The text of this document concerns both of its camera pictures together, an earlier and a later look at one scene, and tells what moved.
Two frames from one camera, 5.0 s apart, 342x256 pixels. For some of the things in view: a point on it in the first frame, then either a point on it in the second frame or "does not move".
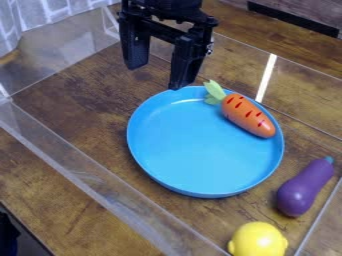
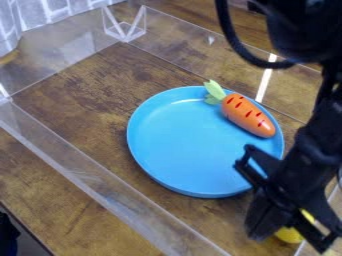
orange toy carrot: [240, 112] does not move
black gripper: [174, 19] to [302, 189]
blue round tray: [193, 152] does not move
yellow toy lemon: [257, 239] to [290, 234]
